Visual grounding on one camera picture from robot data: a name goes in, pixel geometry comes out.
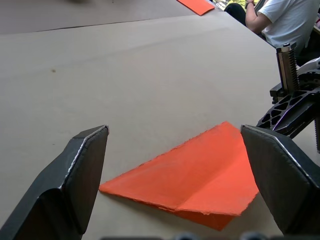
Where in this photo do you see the flat orange paper sheet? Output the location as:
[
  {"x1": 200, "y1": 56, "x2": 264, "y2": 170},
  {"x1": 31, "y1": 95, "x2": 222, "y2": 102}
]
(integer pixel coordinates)
[{"x1": 175, "y1": 0, "x2": 216, "y2": 17}]

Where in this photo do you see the dark rounded shape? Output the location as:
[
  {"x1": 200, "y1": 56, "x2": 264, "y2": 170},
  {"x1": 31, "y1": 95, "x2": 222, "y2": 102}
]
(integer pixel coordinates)
[{"x1": 223, "y1": 2, "x2": 247, "y2": 26}]

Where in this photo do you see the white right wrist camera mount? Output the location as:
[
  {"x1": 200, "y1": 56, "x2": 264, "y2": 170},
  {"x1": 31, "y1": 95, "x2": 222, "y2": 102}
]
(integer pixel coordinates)
[{"x1": 296, "y1": 56, "x2": 320, "y2": 76}]

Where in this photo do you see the latticed finger of the black right gripper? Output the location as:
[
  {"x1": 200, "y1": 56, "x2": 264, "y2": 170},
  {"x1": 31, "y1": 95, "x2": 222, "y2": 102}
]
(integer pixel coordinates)
[{"x1": 255, "y1": 86, "x2": 320, "y2": 139}]

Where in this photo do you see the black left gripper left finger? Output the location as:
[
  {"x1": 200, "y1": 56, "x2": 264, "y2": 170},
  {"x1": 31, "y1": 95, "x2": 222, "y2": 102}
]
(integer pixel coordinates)
[{"x1": 0, "y1": 124, "x2": 111, "y2": 240}]

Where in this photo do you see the person in white t-shirt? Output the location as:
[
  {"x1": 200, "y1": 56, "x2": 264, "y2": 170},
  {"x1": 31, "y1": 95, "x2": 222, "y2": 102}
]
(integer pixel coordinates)
[{"x1": 257, "y1": 0, "x2": 320, "y2": 51}]

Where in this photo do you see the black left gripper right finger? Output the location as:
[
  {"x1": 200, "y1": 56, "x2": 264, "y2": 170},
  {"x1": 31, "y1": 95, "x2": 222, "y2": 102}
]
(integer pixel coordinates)
[{"x1": 239, "y1": 124, "x2": 320, "y2": 236}]

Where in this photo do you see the orange paper sheet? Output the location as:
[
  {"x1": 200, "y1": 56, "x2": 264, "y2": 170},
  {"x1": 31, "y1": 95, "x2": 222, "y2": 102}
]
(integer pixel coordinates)
[
  {"x1": 98, "y1": 121, "x2": 260, "y2": 232},
  {"x1": 175, "y1": 0, "x2": 216, "y2": 17}
]

